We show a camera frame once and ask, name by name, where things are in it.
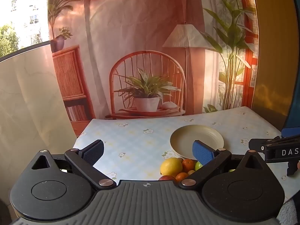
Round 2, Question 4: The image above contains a yellow wooden board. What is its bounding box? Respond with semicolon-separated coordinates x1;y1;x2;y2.
250;0;296;129

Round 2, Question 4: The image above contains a yellow lemon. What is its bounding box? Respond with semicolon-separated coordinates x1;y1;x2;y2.
160;157;183;177

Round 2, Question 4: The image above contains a green tree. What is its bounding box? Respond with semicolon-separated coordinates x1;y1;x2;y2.
0;25;20;59

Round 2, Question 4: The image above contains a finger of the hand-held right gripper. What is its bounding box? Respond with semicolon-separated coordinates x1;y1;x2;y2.
248;137;282;149
267;128;300;144

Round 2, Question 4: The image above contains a teal curtain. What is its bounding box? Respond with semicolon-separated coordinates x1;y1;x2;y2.
285;0;300;130

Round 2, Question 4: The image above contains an orange with green stem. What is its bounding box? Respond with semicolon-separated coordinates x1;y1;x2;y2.
182;159;196;173

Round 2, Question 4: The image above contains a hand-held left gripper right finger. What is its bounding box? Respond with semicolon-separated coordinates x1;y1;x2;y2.
178;140;266;190

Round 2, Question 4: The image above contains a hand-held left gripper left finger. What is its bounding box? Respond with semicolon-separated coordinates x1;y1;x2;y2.
31;139;117;191

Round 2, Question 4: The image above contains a floral checked tablecloth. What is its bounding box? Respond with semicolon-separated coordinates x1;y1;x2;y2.
73;106;296;203

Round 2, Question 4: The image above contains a small tangerine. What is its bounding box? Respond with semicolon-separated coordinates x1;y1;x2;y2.
175;172;189;182

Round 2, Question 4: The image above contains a cream round plate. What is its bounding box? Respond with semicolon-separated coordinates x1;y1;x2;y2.
170;125;225;159

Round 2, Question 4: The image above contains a white building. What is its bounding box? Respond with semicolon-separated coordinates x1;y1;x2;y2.
0;0;50;50

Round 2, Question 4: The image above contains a printed room backdrop cloth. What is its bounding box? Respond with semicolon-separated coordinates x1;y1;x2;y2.
47;0;259;137

